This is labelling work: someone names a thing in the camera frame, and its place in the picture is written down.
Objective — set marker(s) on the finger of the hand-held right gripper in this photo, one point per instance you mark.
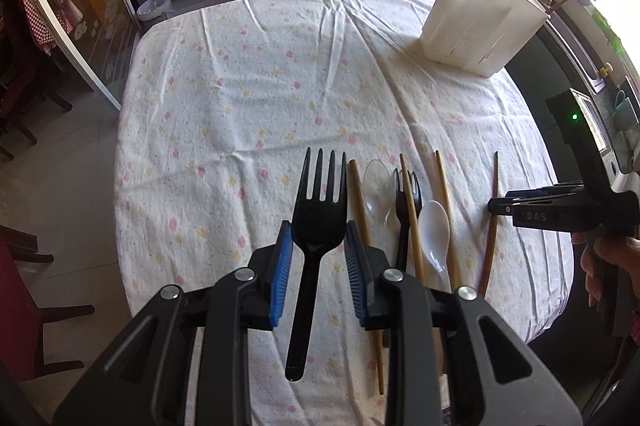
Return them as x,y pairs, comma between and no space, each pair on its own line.
540,192

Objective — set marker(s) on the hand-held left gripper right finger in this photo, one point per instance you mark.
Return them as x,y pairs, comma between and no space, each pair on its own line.
355,276

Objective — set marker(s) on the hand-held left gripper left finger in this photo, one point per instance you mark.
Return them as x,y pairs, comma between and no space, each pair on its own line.
282,276

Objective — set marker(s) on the large black plastic fork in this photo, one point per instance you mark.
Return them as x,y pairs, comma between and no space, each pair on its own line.
317,226

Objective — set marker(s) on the small black plastic fork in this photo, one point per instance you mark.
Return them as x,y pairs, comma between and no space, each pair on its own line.
402,226

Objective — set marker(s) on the dark wooden chopstick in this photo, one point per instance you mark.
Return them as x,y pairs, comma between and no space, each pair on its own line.
489,251

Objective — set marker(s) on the clear plastic spoon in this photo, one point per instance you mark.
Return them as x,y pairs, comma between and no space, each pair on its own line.
376,186

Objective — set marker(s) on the white plastic spoon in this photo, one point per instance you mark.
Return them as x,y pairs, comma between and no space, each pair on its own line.
434,221

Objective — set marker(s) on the white plastic utensil holder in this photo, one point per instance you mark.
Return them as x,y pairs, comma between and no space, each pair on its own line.
480,15

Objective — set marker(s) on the person's right hand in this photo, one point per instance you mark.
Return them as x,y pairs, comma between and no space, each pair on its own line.
615,256

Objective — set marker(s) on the teal mug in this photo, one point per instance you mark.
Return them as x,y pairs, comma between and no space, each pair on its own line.
622,113

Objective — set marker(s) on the yellow knob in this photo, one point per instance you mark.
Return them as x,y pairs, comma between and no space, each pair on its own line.
606,70

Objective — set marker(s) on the green plastic basket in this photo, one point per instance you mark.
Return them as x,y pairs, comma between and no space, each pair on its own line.
610,28

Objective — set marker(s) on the floral white tablecloth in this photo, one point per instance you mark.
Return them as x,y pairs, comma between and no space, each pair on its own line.
250,80

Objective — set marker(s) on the red seat wooden chair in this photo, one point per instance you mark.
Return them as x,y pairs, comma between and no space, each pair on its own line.
25,306

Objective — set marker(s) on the white trash bin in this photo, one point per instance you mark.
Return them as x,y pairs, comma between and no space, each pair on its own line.
154,7

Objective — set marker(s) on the dark wooden dining chair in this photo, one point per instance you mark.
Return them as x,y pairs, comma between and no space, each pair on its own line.
25,105

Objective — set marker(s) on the floral glass sliding door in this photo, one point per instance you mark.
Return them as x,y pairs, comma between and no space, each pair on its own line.
95,20

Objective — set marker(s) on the red checked apron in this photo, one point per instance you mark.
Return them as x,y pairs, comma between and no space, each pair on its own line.
50,0

